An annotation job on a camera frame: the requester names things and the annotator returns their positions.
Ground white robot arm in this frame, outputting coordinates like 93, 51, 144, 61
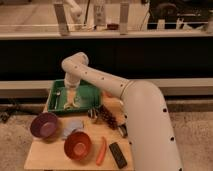
61, 52, 184, 171

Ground purple bowl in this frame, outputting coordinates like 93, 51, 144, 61
30, 112, 58, 139

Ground orange bowl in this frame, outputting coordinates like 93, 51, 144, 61
64, 132, 92, 161

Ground metal spoon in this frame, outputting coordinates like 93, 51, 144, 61
54, 90, 61, 110

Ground green plastic tray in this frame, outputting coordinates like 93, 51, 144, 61
47, 79, 101, 115

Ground light blue cloth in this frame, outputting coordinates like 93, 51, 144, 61
61, 120, 84, 140

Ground orange fruit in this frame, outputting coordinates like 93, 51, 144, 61
104, 92, 113, 98

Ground dark grape bunch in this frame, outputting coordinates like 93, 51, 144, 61
99, 105, 118, 129

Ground wooden board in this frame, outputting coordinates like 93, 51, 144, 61
24, 113, 134, 171

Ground small metal can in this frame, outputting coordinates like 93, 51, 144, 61
118, 124, 128, 138

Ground orange carrot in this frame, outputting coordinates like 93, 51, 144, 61
96, 137, 107, 166

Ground black remote control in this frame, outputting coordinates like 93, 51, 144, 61
109, 142, 127, 169

